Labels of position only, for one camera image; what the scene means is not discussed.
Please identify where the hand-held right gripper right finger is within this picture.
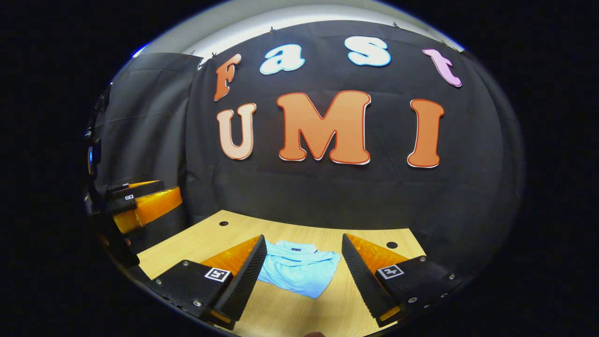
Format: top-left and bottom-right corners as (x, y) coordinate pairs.
(342, 233), (465, 329)

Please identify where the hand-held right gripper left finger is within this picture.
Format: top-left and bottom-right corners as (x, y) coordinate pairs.
(145, 234), (269, 330)

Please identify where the light blue T-shirt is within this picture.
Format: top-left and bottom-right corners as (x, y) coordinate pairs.
(256, 240), (342, 300)

